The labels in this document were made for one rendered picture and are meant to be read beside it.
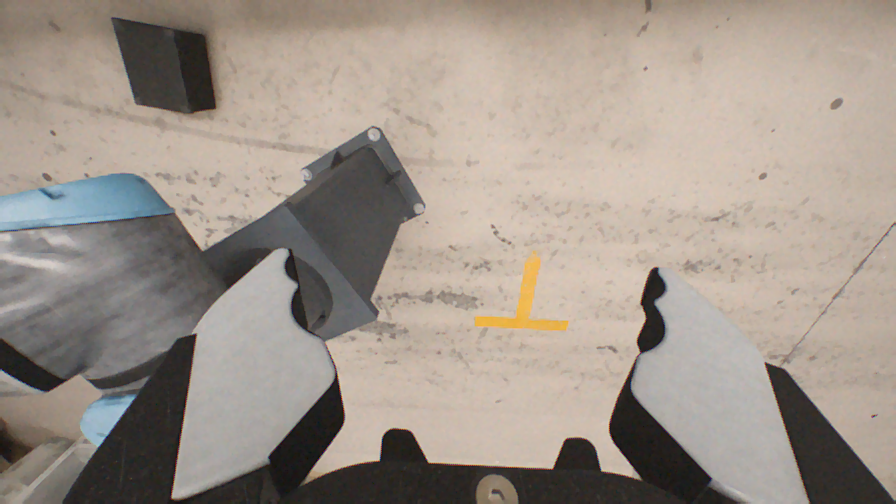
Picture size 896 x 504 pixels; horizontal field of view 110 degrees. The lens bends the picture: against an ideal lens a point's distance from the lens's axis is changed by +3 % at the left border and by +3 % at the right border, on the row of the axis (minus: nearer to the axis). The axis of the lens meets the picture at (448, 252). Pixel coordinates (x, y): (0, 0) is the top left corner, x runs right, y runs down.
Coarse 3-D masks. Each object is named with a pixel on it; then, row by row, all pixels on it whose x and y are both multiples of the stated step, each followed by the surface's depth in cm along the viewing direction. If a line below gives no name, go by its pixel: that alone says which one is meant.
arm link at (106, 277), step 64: (64, 192) 26; (128, 192) 29; (0, 256) 24; (64, 256) 26; (128, 256) 29; (192, 256) 35; (0, 320) 23; (64, 320) 26; (128, 320) 29; (192, 320) 33; (0, 384) 24
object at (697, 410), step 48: (672, 288) 10; (672, 336) 8; (720, 336) 8; (624, 384) 7; (672, 384) 7; (720, 384) 7; (768, 384) 7; (624, 432) 7; (672, 432) 6; (720, 432) 6; (768, 432) 6; (672, 480) 6; (720, 480) 5; (768, 480) 5
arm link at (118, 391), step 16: (144, 368) 31; (96, 384) 31; (112, 384) 31; (128, 384) 31; (96, 400) 31; (112, 400) 30; (128, 400) 30; (96, 416) 30; (112, 416) 30; (96, 432) 32
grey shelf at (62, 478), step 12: (84, 444) 175; (60, 456) 169; (72, 456) 174; (84, 456) 176; (48, 468) 164; (60, 468) 169; (72, 468) 174; (36, 480) 159; (48, 480) 164; (60, 480) 169; (72, 480) 175; (24, 492) 154; (36, 492) 159; (48, 492) 164; (60, 492) 169
